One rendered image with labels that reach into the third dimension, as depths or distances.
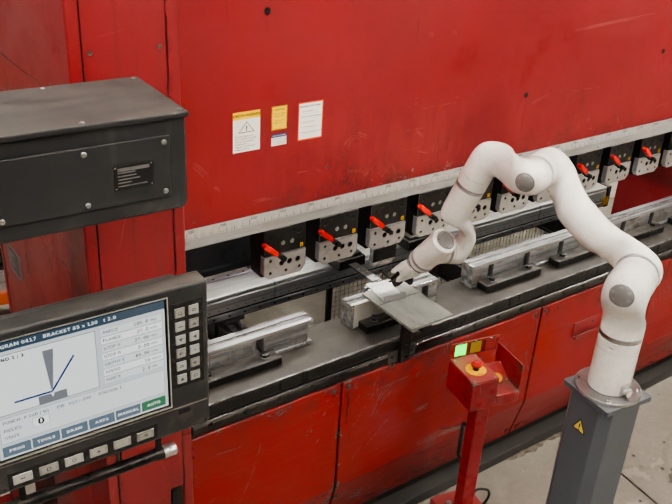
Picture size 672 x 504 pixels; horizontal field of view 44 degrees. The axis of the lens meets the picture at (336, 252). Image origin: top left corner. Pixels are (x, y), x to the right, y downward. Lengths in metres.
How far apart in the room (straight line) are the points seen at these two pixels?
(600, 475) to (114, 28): 1.83
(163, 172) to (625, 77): 2.24
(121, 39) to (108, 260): 0.51
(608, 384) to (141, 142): 1.53
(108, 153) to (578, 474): 1.74
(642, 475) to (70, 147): 3.02
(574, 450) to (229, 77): 1.48
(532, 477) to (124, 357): 2.40
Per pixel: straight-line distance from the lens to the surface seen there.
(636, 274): 2.32
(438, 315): 2.78
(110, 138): 1.53
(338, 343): 2.82
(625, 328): 2.42
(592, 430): 2.58
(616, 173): 3.61
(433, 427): 3.29
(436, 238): 2.56
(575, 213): 2.35
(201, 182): 2.31
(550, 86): 3.10
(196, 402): 1.84
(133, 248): 2.04
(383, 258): 2.86
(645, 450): 4.09
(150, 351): 1.72
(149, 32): 1.90
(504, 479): 3.72
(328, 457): 2.99
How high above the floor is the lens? 2.43
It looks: 27 degrees down
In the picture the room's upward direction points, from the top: 3 degrees clockwise
